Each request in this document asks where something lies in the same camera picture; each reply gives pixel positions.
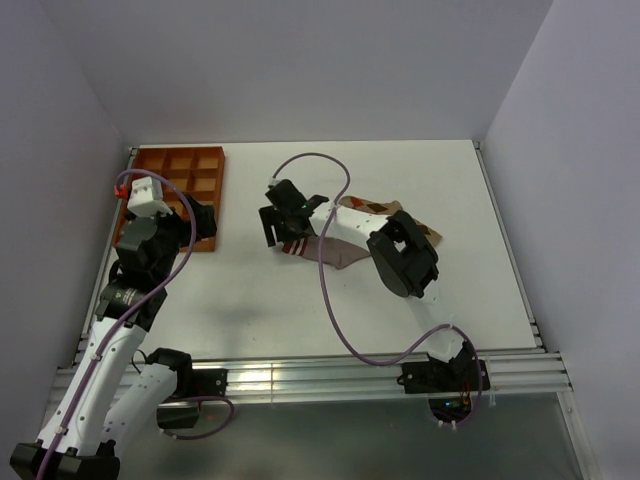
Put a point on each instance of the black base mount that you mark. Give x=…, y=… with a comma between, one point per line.
x=435, y=376
x=209, y=382

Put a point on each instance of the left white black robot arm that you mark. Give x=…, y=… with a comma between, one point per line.
x=92, y=427

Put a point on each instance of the tan argyle sock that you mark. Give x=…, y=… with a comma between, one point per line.
x=388, y=209

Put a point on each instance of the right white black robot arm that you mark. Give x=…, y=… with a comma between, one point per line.
x=405, y=260

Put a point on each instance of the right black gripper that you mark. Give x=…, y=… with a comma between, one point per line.
x=269, y=217

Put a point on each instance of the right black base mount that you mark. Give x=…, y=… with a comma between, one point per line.
x=435, y=376

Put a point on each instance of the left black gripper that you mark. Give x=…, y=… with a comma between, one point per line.
x=203, y=218

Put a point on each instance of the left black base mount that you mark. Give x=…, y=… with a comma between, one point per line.
x=209, y=382

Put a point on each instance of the orange compartment tray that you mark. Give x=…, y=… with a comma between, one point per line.
x=197, y=171

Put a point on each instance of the grey sock red stripes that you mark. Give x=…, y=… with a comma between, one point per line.
x=335, y=253

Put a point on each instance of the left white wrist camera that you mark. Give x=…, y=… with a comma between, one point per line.
x=144, y=197

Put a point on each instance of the aluminium frame rail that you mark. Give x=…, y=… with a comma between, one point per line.
x=348, y=379

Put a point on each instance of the black box under rail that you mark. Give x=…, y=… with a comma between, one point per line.
x=177, y=417

